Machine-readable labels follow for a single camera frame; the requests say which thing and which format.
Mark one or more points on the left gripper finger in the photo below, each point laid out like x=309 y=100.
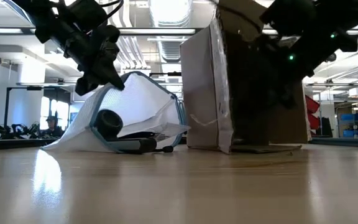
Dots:
x=112 y=81
x=84 y=87

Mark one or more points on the clear mesh blue-zipper bag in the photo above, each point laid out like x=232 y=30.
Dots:
x=135 y=99

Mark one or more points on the black cylindrical item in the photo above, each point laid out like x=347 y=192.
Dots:
x=108 y=123

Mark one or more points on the taped brown cardboard box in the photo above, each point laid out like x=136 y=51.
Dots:
x=207 y=93

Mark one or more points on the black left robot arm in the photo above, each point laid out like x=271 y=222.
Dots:
x=42 y=18

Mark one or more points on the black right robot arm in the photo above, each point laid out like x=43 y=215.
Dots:
x=322 y=15

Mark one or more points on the red storage bin rack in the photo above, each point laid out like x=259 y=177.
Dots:
x=312 y=109

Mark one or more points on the person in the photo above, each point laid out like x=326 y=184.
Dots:
x=53 y=128

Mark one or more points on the black horizontal ceiling bar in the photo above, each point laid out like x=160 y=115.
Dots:
x=166 y=74

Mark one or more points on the silver ventilation duct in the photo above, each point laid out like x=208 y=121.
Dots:
x=171 y=46

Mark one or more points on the black metal stand frame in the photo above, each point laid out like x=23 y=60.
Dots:
x=6 y=109

